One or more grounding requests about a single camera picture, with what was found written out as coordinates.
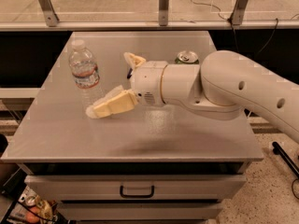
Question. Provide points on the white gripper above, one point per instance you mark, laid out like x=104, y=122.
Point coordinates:
x=148, y=82

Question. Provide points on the clear plastic water bottle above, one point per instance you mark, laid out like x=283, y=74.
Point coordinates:
x=85, y=72

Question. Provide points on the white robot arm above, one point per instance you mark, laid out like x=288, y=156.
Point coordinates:
x=220, y=87

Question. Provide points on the dark blue snack packet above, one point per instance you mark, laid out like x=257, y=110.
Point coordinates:
x=128, y=73

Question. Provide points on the green soda can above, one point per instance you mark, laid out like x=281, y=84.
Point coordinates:
x=187, y=57

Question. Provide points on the grey cabinet with drawers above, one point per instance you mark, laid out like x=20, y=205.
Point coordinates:
x=194, y=163

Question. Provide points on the cluttered items bottom left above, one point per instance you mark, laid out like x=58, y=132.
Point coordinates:
x=30, y=208

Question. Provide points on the black metal stand leg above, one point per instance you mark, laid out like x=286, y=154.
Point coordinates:
x=278, y=150

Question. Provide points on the left metal rail bracket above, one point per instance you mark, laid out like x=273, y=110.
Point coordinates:
x=51, y=19

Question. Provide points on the metal rail bracket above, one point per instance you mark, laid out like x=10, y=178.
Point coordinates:
x=163, y=12
x=51, y=19
x=238, y=12

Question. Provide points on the middle metal rail bracket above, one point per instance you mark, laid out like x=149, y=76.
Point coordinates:
x=163, y=12

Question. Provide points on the black drawer handle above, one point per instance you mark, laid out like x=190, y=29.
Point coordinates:
x=137, y=192

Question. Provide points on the right metal rail bracket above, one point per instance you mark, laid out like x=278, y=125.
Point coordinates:
x=238, y=12

